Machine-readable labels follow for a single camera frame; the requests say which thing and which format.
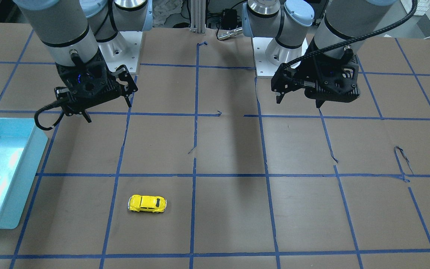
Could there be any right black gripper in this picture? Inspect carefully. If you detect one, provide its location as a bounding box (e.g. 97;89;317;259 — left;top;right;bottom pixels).
54;50;138;123

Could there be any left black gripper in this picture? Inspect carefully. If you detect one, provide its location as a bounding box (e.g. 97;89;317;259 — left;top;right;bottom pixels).
271;46;360;109

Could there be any yellow toy beetle car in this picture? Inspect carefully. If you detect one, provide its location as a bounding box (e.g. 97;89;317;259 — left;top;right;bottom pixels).
127;194;167;213

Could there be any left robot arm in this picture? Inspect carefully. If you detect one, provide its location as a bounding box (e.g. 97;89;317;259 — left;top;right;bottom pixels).
242;0;394;108

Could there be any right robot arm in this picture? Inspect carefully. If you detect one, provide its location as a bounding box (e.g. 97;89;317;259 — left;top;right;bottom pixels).
14;0;153;131

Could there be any teal plastic bin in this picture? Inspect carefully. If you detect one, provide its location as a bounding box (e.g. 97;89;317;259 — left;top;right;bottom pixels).
0;118;48;229

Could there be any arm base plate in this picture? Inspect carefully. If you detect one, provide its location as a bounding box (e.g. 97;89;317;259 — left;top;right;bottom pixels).
252;37;309;78
98;32;143;75

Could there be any aluminium frame post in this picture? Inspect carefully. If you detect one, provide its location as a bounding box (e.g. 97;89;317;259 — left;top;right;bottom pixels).
189;0;207;35

